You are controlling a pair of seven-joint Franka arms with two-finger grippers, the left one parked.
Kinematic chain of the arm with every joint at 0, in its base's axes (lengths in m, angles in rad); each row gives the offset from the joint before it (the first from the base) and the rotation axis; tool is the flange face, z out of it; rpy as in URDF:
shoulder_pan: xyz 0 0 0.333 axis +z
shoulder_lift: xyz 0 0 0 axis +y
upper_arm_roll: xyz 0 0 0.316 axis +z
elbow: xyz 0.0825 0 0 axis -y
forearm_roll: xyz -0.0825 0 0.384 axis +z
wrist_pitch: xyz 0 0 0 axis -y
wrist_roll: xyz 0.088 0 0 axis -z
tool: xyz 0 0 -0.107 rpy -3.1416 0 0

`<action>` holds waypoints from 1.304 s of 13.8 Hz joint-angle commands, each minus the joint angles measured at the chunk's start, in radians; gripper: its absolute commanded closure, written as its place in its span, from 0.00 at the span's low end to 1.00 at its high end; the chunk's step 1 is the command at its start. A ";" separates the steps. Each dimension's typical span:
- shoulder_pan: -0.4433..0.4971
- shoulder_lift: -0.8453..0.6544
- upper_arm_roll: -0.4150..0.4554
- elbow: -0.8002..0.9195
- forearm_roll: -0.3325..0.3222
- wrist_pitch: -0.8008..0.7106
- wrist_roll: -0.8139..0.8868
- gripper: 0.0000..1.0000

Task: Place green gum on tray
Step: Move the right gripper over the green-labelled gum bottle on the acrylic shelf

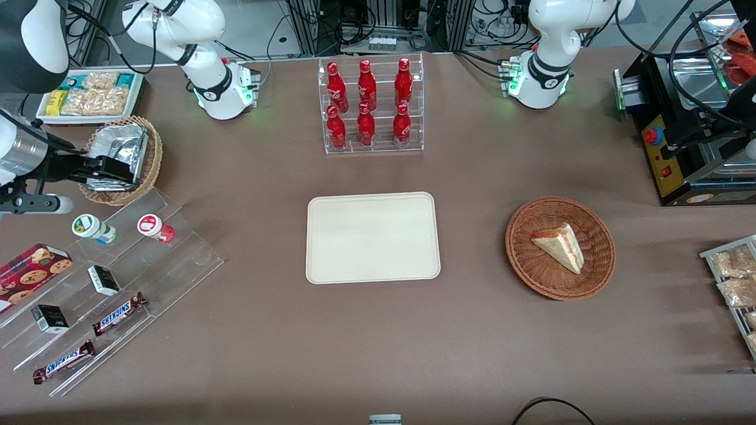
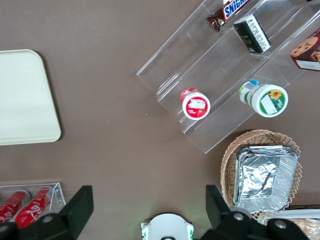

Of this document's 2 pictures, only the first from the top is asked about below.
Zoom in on silver foil packets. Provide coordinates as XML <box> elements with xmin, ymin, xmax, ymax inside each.
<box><xmin>83</xmin><ymin>123</ymin><xmax>149</xmax><ymax>192</ymax></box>

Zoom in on small clear cracker bag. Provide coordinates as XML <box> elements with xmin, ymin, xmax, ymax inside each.
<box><xmin>83</xmin><ymin>72</ymin><xmax>119</xmax><ymax>90</ymax></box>

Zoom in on black looped cable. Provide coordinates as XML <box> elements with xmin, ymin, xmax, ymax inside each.
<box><xmin>511</xmin><ymin>398</ymin><xmax>597</xmax><ymax>425</ymax></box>

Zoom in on red lid gum bottle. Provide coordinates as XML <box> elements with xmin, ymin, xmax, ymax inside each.
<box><xmin>137</xmin><ymin>214</ymin><xmax>175</xmax><ymax>243</ymax></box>

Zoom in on round brown wicker basket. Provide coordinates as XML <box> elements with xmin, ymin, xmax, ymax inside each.
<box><xmin>506</xmin><ymin>197</ymin><xmax>617</xmax><ymax>301</ymax></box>

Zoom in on wrapped triangle sandwich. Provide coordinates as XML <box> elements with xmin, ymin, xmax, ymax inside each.
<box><xmin>530</xmin><ymin>223</ymin><xmax>585</xmax><ymax>275</ymax></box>

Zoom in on large clear cracker bag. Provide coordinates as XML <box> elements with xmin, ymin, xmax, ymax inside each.
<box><xmin>61</xmin><ymin>87</ymin><xmax>129</xmax><ymax>116</ymax></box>

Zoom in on clear acrylic bottle rack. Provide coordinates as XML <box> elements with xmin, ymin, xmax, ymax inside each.
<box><xmin>318</xmin><ymin>53</ymin><xmax>425</xmax><ymax>155</ymax></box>

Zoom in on light wicker basket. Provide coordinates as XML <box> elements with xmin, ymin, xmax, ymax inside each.
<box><xmin>79</xmin><ymin>116</ymin><xmax>164</xmax><ymax>207</ymax></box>

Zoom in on green lid gum bottle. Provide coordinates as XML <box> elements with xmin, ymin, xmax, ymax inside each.
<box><xmin>72</xmin><ymin>214</ymin><xmax>117</xmax><ymax>245</ymax></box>

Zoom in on snickers bar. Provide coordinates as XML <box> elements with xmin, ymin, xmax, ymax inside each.
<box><xmin>32</xmin><ymin>340</ymin><xmax>96</xmax><ymax>385</ymax></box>
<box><xmin>92</xmin><ymin>292</ymin><xmax>148</xmax><ymax>337</ymax></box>

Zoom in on red cola bottle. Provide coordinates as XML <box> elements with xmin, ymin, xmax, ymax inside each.
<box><xmin>327</xmin><ymin>62</ymin><xmax>349</xmax><ymax>113</ymax></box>
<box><xmin>327</xmin><ymin>106</ymin><xmax>347</xmax><ymax>149</ymax></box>
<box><xmin>393</xmin><ymin>103</ymin><xmax>412</xmax><ymax>148</ymax></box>
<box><xmin>358</xmin><ymin>59</ymin><xmax>377</xmax><ymax>110</ymax></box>
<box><xmin>357</xmin><ymin>103</ymin><xmax>376</xmax><ymax>147</ymax></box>
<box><xmin>395</xmin><ymin>57</ymin><xmax>413</xmax><ymax>107</ymax></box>

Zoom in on white snack bin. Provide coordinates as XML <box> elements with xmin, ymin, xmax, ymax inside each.
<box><xmin>37</xmin><ymin>69</ymin><xmax>144</xmax><ymax>126</ymax></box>

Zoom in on red cookie box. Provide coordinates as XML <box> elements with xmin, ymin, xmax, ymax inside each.
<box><xmin>0</xmin><ymin>243</ymin><xmax>74</xmax><ymax>313</ymax></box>

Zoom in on red snack packet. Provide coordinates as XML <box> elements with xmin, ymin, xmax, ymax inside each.
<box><xmin>729</xmin><ymin>31</ymin><xmax>756</xmax><ymax>86</ymax></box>

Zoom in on small black box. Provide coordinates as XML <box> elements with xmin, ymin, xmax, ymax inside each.
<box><xmin>31</xmin><ymin>305</ymin><xmax>70</xmax><ymax>335</ymax></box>
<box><xmin>87</xmin><ymin>265</ymin><xmax>121</xmax><ymax>297</ymax></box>

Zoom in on clear snack bag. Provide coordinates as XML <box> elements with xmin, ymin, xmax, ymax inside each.
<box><xmin>711</xmin><ymin>245</ymin><xmax>756</xmax><ymax>278</ymax></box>
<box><xmin>716</xmin><ymin>276</ymin><xmax>756</xmax><ymax>308</ymax></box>

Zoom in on tray of packaged crackers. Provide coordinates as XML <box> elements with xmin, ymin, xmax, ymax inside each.
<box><xmin>700</xmin><ymin>235</ymin><xmax>756</xmax><ymax>362</ymax></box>

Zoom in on clear acrylic stepped display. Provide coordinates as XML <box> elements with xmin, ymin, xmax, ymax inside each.
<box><xmin>0</xmin><ymin>188</ymin><xmax>225</xmax><ymax>397</ymax></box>

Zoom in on aluminium frame rack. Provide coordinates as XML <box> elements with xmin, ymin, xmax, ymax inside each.
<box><xmin>283</xmin><ymin>0</ymin><xmax>532</xmax><ymax>55</ymax></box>

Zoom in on beige rectangular tray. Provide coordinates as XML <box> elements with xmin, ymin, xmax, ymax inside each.
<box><xmin>305</xmin><ymin>192</ymin><xmax>442</xmax><ymax>285</ymax></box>

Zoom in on black sealing machine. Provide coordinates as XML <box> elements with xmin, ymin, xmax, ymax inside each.
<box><xmin>614</xmin><ymin>0</ymin><xmax>756</xmax><ymax>207</ymax></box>

